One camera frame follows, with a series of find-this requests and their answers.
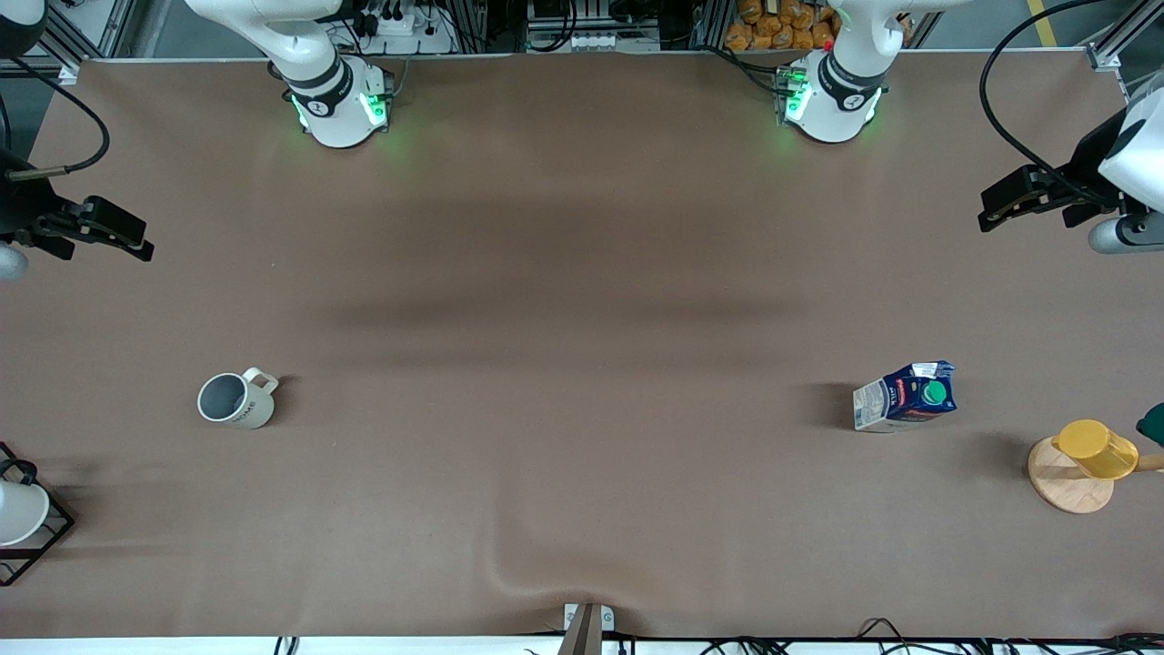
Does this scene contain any black wire rack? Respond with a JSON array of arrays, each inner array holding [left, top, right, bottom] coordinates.
[[0, 441, 76, 588]]

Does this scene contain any round wooden cup stand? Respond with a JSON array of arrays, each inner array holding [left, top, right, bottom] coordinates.
[[1028, 435, 1164, 516]]

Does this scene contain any aluminium frame profile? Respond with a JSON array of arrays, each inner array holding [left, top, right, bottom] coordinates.
[[36, 0, 139, 85], [1085, 0, 1164, 74]]

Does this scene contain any beige ceramic mug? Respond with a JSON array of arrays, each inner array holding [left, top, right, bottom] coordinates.
[[196, 367, 280, 430]]

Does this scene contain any yellow plastic cup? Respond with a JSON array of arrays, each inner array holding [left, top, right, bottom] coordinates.
[[1052, 419, 1140, 480]]

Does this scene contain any blue milk carton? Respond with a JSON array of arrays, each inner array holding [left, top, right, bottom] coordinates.
[[852, 360, 958, 433]]

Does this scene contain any white power strip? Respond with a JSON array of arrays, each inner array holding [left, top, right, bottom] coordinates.
[[356, 0, 457, 55]]

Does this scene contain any bag of orange snacks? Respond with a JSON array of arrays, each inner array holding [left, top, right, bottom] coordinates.
[[724, 0, 844, 53]]

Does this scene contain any metal table clamp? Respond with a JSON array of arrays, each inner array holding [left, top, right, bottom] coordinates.
[[557, 602, 617, 655]]

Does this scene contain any brown table mat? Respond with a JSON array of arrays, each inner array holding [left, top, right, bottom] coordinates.
[[0, 50, 1164, 642]]

